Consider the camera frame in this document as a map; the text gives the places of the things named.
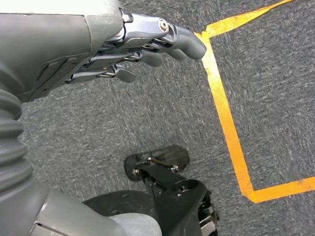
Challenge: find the yellow floor tape square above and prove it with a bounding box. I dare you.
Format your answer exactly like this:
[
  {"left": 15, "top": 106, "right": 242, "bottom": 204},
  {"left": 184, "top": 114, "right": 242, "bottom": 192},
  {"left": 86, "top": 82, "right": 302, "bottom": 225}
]
[{"left": 194, "top": 0, "right": 315, "bottom": 204}]

